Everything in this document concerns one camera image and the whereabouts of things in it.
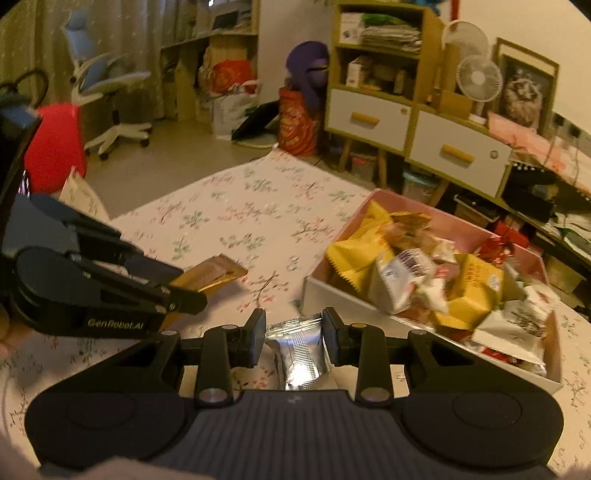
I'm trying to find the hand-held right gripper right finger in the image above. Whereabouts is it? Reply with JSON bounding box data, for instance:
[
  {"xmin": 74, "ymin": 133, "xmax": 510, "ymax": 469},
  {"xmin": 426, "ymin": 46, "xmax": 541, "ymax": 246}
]
[{"xmin": 322, "ymin": 307, "xmax": 485, "ymax": 407}]

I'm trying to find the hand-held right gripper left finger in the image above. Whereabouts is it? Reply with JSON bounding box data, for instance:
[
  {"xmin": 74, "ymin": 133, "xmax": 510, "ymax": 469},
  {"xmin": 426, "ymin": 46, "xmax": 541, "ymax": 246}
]
[{"xmin": 106, "ymin": 308, "xmax": 267, "ymax": 407}]

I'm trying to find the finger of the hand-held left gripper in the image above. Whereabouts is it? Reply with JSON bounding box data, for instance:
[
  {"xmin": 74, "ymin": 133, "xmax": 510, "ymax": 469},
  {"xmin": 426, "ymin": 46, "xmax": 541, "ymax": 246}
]
[
  {"xmin": 74, "ymin": 219, "xmax": 185, "ymax": 287},
  {"xmin": 65, "ymin": 251, "xmax": 208, "ymax": 317}
]

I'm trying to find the silver foil packet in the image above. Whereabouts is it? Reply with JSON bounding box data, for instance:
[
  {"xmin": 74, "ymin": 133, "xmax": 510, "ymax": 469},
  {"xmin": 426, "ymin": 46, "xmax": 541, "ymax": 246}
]
[{"xmin": 265, "ymin": 314, "xmax": 334, "ymax": 391}]

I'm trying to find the pink box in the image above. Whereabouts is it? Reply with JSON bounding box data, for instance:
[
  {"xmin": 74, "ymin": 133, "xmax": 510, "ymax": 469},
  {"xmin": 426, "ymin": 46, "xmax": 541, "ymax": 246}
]
[{"xmin": 302, "ymin": 188, "xmax": 564, "ymax": 395}]

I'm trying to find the gold brown packet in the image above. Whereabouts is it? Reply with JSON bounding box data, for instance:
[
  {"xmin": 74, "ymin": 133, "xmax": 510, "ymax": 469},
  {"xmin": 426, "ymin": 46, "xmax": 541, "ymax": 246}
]
[{"xmin": 159, "ymin": 256, "xmax": 249, "ymax": 326}]

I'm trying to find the yellow waffle packet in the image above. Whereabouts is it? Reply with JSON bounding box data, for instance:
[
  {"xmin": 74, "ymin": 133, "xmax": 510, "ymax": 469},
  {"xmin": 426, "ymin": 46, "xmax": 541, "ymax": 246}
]
[
  {"xmin": 434, "ymin": 254, "xmax": 505, "ymax": 330},
  {"xmin": 325, "ymin": 203, "xmax": 398, "ymax": 292}
]

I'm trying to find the white pecan packet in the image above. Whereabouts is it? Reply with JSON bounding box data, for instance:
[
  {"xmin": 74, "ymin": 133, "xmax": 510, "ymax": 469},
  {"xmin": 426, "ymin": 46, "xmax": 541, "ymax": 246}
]
[{"xmin": 376, "ymin": 249, "xmax": 444, "ymax": 315}]

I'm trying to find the clear wafer packet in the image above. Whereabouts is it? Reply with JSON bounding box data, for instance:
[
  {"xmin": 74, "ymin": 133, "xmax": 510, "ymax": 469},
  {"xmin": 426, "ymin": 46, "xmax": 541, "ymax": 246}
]
[{"xmin": 390, "ymin": 211, "xmax": 433, "ymax": 252}]

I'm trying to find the small red candy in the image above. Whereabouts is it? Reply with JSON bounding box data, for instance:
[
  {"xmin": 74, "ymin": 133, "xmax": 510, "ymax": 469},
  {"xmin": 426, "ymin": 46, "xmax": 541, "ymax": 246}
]
[{"xmin": 478, "ymin": 235, "xmax": 513, "ymax": 260}]

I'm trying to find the white nut print packet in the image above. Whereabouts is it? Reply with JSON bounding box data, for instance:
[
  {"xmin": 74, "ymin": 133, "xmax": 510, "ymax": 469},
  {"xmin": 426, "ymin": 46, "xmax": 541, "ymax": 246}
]
[{"xmin": 471, "ymin": 286, "xmax": 559, "ymax": 366}]

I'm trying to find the floral tablecloth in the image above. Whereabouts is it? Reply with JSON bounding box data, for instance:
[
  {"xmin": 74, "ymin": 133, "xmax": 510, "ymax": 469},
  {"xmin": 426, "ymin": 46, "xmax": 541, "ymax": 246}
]
[{"xmin": 0, "ymin": 148, "xmax": 591, "ymax": 480}]

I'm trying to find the red cloth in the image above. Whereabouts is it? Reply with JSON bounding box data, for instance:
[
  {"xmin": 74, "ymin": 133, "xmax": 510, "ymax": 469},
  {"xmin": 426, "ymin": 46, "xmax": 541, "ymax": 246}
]
[{"xmin": 23, "ymin": 104, "xmax": 89, "ymax": 195}]

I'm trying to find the clear plastic bin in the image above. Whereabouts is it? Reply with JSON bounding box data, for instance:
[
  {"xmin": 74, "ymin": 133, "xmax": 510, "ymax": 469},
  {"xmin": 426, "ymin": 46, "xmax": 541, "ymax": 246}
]
[{"xmin": 351, "ymin": 154, "xmax": 379, "ymax": 184}]

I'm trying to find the blue lid plastic bin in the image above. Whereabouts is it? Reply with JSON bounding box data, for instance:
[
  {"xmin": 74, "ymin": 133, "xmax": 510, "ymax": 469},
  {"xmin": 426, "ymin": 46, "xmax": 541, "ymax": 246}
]
[{"xmin": 402, "ymin": 168, "xmax": 437, "ymax": 204}]

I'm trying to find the white round base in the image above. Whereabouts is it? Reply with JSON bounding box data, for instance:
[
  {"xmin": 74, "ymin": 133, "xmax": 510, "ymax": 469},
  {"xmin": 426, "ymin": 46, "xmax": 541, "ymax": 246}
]
[{"xmin": 238, "ymin": 134, "xmax": 279, "ymax": 149}]

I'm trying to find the white shopping bag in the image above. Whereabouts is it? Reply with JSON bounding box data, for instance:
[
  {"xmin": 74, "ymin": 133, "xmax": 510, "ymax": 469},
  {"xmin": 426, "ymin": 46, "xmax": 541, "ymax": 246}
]
[{"xmin": 210, "ymin": 83, "xmax": 260, "ymax": 140}]

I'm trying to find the white office chair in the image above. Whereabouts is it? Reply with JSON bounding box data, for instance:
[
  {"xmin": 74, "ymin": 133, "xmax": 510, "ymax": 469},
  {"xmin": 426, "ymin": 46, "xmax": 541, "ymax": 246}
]
[{"xmin": 62, "ymin": 11, "xmax": 154, "ymax": 161}]

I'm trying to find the black flat panel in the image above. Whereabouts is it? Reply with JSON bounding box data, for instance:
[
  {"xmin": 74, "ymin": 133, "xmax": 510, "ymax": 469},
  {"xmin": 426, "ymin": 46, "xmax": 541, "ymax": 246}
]
[{"xmin": 231, "ymin": 102, "xmax": 282, "ymax": 142}]

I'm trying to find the wooden shelf unit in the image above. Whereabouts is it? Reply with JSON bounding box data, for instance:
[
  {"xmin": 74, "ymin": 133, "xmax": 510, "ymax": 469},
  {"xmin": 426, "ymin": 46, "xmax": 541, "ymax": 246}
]
[{"xmin": 159, "ymin": 0, "xmax": 260, "ymax": 121}]

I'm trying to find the orange patterned bag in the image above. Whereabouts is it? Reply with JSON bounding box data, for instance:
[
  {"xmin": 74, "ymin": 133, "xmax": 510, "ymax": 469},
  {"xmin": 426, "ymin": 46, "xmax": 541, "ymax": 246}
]
[{"xmin": 278, "ymin": 88, "xmax": 324, "ymax": 158}]

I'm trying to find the red orange bag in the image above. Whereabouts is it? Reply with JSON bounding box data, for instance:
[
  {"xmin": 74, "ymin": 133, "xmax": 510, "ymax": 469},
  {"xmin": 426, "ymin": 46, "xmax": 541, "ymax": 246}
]
[{"xmin": 203, "ymin": 46, "xmax": 256, "ymax": 93}]

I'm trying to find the white drawer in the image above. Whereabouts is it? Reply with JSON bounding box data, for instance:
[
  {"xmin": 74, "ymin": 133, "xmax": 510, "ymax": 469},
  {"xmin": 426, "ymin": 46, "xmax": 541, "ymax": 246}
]
[
  {"xmin": 325, "ymin": 88, "xmax": 414, "ymax": 154},
  {"xmin": 409, "ymin": 108, "xmax": 514, "ymax": 198}
]

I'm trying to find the yellow wooden cabinet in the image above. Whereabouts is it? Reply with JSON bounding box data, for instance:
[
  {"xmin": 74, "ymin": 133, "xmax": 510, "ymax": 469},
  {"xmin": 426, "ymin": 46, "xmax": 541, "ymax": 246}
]
[{"xmin": 323, "ymin": 0, "xmax": 591, "ymax": 278}]

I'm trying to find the beige curtain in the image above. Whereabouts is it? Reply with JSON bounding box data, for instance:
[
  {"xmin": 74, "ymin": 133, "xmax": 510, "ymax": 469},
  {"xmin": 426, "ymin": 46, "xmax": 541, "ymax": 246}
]
[{"xmin": 0, "ymin": 0, "xmax": 162, "ymax": 121}]

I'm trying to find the purple plush toy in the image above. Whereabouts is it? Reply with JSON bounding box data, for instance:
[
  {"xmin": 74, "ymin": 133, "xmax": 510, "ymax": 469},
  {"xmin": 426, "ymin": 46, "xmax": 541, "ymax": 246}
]
[{"xmin": 284, "ymin": 41, "xmax": 331, "ymax": 112}]

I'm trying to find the brown cardboard box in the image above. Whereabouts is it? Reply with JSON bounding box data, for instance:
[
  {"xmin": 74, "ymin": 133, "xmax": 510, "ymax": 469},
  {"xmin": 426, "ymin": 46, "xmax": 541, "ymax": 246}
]
[{"xmin": 438, "ymin": 90, "xmax": 474, "ymax": 116}]

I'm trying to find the small white box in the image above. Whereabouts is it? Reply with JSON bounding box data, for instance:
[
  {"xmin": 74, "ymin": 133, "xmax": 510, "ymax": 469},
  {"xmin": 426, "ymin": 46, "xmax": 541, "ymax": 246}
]
[{"xmin": 346, "ymin": 58, "xmax": 373, "ymax": 89}]

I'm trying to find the pile of papers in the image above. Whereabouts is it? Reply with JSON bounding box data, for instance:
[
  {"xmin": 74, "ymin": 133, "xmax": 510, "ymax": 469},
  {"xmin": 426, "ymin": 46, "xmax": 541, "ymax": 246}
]
[{"xmin": 551, "ymin": 210, "xmax": 591, "ymax": 260}]

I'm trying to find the pink table runner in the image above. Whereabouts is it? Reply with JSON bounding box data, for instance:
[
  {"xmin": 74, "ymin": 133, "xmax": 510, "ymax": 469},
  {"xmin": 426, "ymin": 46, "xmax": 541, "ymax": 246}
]
[{"xmin": 487, "ymin": 113, "xmax": 591, "ymax": 199}]

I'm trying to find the small white desk fan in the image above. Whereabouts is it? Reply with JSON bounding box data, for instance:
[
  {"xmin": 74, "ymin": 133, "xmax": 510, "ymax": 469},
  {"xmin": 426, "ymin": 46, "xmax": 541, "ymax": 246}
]
[{"xmin": 456, "ymin": 54, "xmax": 503, "ymax": 121}]

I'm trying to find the stack of newspapers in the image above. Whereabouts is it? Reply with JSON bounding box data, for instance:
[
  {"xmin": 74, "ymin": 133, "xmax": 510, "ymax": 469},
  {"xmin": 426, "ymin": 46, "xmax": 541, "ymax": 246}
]
[{"xmin": 360, "ymin": 23, "xmax": 422, "ymax": 54}]

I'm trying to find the white carton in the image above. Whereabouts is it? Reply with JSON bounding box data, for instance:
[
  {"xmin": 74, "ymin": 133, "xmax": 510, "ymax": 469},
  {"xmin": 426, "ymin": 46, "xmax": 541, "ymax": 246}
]
[{"xmin": 341, "ymin": 13, "xmax": 366, "ymax": 45}]

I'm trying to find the framed cat picture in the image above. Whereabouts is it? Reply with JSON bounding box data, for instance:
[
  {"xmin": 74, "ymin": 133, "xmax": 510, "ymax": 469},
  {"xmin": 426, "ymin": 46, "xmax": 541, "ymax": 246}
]
[{"xmin": 496, "ymin": 39, "xmax": 560, "ymax": 136}]

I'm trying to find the large white fan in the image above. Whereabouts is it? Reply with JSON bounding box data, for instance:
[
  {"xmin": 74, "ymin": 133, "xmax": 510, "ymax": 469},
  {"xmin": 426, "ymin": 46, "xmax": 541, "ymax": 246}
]
[{"xmin": 443, "ymin": 21, "xmax": 491, "ymax": 62}]

